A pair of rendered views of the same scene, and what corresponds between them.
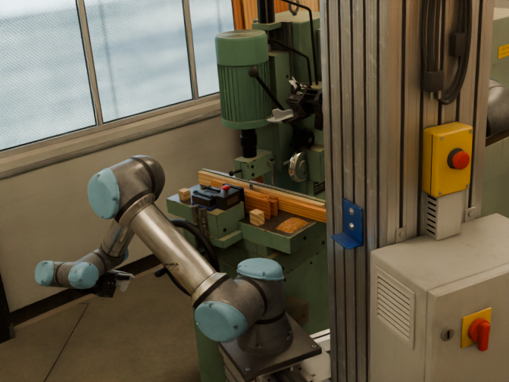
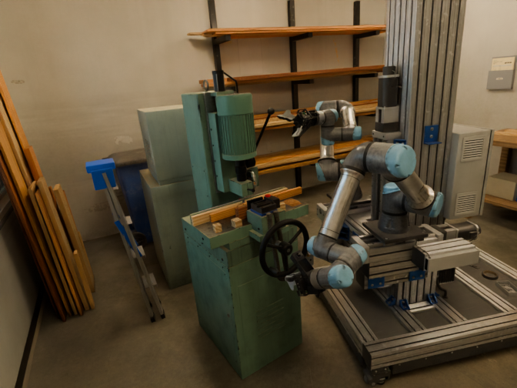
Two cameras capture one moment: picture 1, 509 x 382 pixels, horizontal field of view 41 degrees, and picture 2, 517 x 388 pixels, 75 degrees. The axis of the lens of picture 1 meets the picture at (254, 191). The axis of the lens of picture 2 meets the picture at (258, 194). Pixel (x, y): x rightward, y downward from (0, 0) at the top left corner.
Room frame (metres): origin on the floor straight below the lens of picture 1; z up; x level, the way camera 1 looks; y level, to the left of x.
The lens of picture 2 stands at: (1.81, 1.62, 1.57)
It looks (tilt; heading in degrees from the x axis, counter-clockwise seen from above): 19 degrees down; 284
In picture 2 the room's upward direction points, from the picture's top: 5 degrees counter-clockwise
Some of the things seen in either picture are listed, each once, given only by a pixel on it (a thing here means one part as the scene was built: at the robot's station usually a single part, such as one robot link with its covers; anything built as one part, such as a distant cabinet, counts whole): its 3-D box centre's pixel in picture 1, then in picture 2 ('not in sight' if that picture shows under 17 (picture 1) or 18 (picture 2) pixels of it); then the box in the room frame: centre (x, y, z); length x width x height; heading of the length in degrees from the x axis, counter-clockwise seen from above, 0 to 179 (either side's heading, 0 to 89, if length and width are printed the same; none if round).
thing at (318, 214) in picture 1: (272, 201); (259, 202); (2.24, -0.06, 0.92); 0.60 x 0.02 x 0.04; 47
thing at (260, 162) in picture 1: (254, 166); (241, 187); (2.32, -0.01, 1.03); 0.14 x 0.07 x 0.09; 137
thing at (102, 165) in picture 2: not in sight; (128, 243); (3.20, -0.16, 0.58); 0.27 x 0.25 x 1.16; 40
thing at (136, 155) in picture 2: not in sight; (145, 196); (3.80, -1.34, 0.48); 0.64 x 0.54 x 0.97; 41
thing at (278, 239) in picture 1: (234, 218); (257, 221); (2.22, 0.08, 0.87); 0.61 x 0.30 x 0.06; 47
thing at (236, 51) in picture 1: (244, 79); (236, 126); (2.30, 0.01, 1.35); 0.18 x 0.18 x 0.31
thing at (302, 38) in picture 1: (298, 111); (214, 155); (2.52, -0.19, 1.16); 0.22 x 0.22 x 0.72; 47
